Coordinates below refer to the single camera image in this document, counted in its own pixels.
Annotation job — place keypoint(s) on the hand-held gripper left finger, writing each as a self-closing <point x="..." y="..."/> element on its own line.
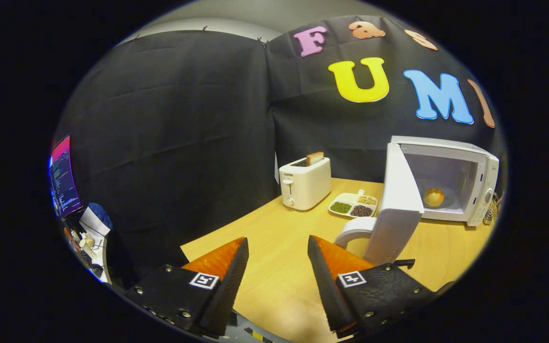
<point x="227" y="290"/>

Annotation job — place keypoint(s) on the white divided bean dish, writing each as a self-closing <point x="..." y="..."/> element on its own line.
<point x="353" y="206"/>

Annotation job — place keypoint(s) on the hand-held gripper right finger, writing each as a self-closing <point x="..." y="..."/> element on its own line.
<point x="327" y="290"/>

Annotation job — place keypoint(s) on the golden bread roll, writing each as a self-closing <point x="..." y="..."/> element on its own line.
<point x="433" y="197"/>

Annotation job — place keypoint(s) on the computer monitor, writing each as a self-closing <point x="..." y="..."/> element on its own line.
<point x="65" y="176"/>

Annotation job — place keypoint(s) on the toast slice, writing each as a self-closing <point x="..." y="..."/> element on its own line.
<point x="315" y="158"/>

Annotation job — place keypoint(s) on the blue and white object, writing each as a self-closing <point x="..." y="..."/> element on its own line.
<point x="97" y="219"/>

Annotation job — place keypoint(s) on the white toaster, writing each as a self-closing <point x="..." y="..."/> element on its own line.
<point x="305" y="186"/>

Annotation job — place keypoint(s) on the black backdrop cloth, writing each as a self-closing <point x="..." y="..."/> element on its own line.
<point x="174" y="119"/>

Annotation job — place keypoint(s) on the white microwave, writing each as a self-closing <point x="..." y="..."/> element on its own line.
<point x="398" y="209"/>

